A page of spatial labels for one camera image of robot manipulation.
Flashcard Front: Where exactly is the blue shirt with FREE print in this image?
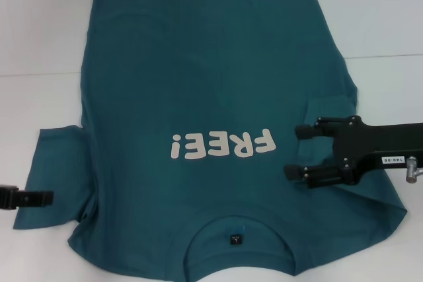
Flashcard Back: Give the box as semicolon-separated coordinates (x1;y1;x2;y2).
12;0;408;278

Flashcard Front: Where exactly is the right arm plug with cable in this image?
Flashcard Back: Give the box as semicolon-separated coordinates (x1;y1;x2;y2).
405;155;423;184

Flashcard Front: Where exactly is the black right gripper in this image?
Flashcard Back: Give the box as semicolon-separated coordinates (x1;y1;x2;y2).
284;116;423;191

